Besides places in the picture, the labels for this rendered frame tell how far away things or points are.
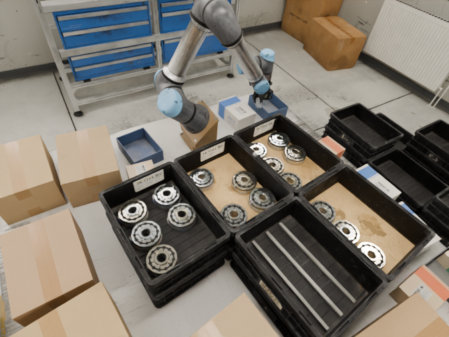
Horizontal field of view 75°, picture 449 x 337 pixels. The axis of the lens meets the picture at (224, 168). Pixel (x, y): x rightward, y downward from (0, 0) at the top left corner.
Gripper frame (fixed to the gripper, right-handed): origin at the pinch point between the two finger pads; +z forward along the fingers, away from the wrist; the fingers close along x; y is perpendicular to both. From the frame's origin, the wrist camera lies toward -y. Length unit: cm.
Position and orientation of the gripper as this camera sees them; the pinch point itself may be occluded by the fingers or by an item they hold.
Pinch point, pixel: (258, 105)
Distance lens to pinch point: 179.1
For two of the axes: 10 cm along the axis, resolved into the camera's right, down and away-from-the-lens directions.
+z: -0.1, 6.4, 7.7
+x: 8.7, -3.7, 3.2
